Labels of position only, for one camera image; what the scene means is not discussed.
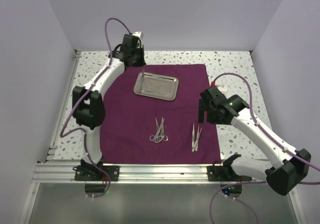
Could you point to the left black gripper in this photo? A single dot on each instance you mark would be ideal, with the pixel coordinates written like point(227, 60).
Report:
point(141, 62)

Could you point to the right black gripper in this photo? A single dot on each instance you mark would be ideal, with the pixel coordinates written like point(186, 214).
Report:
point(210, 119)

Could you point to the steel tweezers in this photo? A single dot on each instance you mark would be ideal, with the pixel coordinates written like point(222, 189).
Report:
point(194, 137)
point(200, 130)

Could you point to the stainless steel instrument tray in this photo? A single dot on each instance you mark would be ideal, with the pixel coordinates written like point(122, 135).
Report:
point(157, 86)

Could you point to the purple surgical drape cloth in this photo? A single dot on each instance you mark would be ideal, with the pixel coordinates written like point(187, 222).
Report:
point(130, 120)

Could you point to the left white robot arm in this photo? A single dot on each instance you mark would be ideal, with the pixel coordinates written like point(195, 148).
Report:
point(89, 109)

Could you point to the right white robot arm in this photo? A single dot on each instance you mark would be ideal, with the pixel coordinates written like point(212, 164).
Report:
point(285, 166)

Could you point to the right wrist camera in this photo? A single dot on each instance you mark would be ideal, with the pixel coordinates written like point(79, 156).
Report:
point(213, 97)

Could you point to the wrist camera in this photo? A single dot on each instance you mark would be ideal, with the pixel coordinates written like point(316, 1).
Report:
point(132, 43)
point(213, 97)

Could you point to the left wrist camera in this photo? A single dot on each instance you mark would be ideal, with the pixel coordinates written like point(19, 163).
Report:
point(132, 43)

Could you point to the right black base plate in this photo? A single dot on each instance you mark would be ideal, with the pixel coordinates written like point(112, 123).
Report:
point(220, 173)

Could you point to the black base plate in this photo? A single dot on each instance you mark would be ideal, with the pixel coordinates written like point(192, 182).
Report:
point(220, 173)
point(110, 172)

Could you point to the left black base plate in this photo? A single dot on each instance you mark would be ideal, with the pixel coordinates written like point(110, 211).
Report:
point(110, 172)

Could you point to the aluminium left side rail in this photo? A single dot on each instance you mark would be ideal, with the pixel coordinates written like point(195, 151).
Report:
point(52, 144)

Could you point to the aluminium rail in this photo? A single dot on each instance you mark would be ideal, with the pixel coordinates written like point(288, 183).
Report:
point(62, 173)
point(52, 144)

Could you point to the aluminium front rail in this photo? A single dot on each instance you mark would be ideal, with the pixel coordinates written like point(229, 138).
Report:
point(62, 173)

